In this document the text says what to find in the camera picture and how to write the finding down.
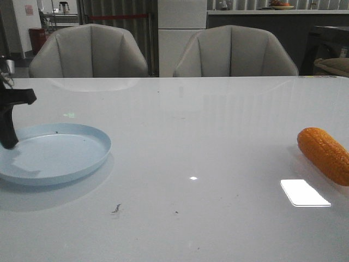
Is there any dark side table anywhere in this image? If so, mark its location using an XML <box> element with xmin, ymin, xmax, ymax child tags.
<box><xmin>300</xmin><ymin>26</ymin><xmax>348</xmax><ymax>75</ymax></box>

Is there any white cabinet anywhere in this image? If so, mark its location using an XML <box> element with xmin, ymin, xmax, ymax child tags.
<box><xmin>158</xmin><ymin>1</ymin><xmax>207</xmax><ymax>78</ymax></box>

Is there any orange plastic corn cob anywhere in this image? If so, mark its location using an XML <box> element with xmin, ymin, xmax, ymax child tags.
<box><xmin>297</xmin><ymin>127</ymin><xmax>348</xmax><ymax>186</ymax></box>

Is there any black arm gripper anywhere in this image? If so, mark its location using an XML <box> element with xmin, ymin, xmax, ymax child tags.
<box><xmin>1</xmin><ymin>80</ymin><xmax>37</xmax><ymax>149</ymax></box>

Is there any tan cushion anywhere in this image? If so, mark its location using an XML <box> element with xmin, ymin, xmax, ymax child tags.
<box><xmin>314</xmin><ymin>57</ymin><xmax>349</xmax><ymax>77</ymax></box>

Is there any light blue round plate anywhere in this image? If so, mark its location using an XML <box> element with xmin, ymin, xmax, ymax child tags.
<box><xmin>1</xmin><ymin>123</ymin><xmax>111</xmax><ymax>186</ymax></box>

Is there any red bin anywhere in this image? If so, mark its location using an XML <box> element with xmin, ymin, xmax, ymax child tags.
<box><xmin>28</xmin><ymin>28</ymin><xmax>46</xmax><ymax>55</ymax></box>

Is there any right grey upholstered chair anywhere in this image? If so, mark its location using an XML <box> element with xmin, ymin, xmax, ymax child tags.
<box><xmin>173</xmin><ymin>25</ymin><xmax>298</xmax><ymax>78</ymax></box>

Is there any fruit bowl on counter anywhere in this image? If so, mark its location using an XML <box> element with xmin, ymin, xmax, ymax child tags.
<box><xmin>269</xmin><ymin>0</ymin><xmax>294</xmax><ymax>10</ymax></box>

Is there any grey counter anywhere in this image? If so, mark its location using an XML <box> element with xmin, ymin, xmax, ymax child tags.
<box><xmin>207</xmin><ymin>10</ymin><xmax>348</xmax><ymax>75</ymax></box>

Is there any grey upholstered chair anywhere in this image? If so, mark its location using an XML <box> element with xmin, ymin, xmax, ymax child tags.
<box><xmin>29</xmin><ymin>23</ymin><xmax>148</xmax><ymax>78</ymax></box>
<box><xmin>173</xmin><ymin>25</ymin><xmax>298</xmax><ymax>78</ymax></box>

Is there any red barrier belt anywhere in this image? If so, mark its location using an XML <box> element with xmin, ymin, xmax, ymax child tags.
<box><xmin>88</xmin><ymin>14</ymin><xmax>148</xmax><ymax>21</ymax></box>

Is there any left grey upholstered chair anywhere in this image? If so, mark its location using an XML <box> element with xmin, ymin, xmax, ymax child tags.
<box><xmin>29</xmin><ymin>23</ymin><xmax>148</xmax><ymax>78</ymax></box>

